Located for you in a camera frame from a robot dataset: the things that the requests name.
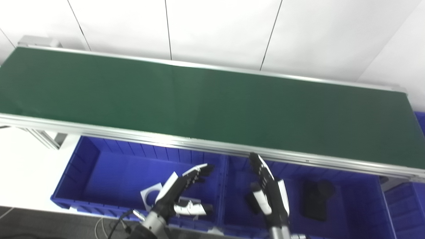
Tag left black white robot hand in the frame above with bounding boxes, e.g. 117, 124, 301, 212
150, 164, 215, 220

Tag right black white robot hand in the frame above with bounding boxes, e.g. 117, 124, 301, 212
249, 153, 290, 230

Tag black cylinder block part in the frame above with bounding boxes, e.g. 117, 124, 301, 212
300, 179, 336, 222

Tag large blue plastic bin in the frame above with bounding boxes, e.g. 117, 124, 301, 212
50, 135, 228, 229
380, 111, 425, 239
221, 154, 397, 239

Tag green conveyor belt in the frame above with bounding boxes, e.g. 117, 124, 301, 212
0, 43, 425, 184
0, 46, 425, 170

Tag aluminium conveyor leg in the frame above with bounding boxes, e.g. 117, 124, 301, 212
26, 129, 68, 150

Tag grey conveyor motor box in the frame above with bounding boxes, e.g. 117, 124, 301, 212
17, 35, 63, 47

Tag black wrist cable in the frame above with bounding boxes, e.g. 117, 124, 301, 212
106, 209, 145, 239

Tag white floor cable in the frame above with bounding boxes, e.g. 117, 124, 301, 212
94, 217, 110, 239

